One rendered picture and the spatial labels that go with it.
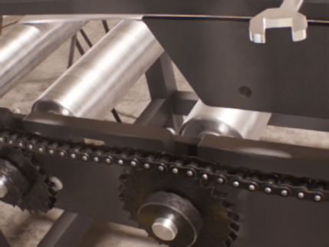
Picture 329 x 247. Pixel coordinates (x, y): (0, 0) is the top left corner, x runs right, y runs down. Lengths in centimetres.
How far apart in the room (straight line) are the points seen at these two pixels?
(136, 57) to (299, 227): 50
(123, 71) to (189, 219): 43
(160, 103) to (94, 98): 97
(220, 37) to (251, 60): 4
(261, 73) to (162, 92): 132
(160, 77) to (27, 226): 78
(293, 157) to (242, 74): 12
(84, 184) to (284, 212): 32
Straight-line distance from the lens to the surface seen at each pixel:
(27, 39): 122
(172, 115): 193
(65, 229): 149
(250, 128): 76
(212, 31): 57
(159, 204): 64
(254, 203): 69
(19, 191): 81
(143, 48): 105
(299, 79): 57
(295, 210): 68
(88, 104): 90
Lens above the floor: 133
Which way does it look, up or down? 34 degrees down
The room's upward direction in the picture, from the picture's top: 13 degrees counter-clockwise
